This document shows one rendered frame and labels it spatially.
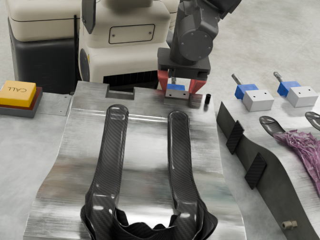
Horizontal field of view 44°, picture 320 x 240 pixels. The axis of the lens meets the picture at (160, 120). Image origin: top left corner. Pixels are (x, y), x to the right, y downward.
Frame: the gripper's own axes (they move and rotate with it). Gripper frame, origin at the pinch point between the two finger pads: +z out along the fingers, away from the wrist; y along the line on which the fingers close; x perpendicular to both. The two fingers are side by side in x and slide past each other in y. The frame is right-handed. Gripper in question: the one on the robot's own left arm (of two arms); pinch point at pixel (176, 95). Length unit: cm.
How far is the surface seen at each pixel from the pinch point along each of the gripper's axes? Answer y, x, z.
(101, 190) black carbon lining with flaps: -12.9, -32.8, -6.6
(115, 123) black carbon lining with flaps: -12.1, -14.8, -3.4
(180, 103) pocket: 0.2, -5.4, -2.2
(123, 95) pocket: -11.2, -5.1, -2.5
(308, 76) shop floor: 110, 153, 83
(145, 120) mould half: -7.0, -14.0, -4.0
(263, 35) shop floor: 91, 207, 83
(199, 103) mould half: 3.3, -7.9, -4.4
